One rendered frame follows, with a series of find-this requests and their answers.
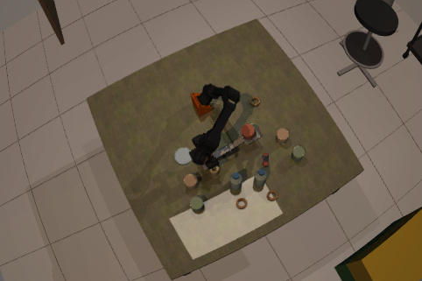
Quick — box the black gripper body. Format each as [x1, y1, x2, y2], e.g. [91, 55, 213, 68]
[192, 135, 219, 169]

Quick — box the grey bottle with dark blue cap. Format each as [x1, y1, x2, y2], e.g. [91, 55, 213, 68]
[229, 172, 243, 190]
[254, 169, 267, 187]

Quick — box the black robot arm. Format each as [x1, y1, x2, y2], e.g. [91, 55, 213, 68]
[189, 83, 241, 165]

